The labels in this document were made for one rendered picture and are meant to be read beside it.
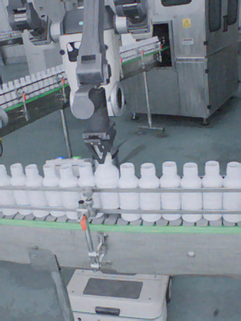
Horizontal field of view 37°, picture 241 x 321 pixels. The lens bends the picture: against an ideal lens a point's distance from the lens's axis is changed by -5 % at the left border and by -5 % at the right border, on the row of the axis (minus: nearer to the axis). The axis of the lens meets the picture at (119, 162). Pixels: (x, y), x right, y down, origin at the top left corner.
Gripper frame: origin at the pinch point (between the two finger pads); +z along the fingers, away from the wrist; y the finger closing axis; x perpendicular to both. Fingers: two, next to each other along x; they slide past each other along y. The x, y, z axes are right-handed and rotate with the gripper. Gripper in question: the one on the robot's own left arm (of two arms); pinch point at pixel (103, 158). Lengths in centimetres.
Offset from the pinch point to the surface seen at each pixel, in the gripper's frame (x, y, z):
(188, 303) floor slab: -16, 65, 117
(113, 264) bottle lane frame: -0.1, -5.0, 33.4
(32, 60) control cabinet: 303, 538, 26
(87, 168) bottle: 4.6, -0.9, 2.5
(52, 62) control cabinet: 267, 548, 35
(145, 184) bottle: -11.7, -3.2, 6.3
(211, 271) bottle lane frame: -30.0, -5.0, 33.9
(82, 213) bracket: 3.9, -12.0, 10.8
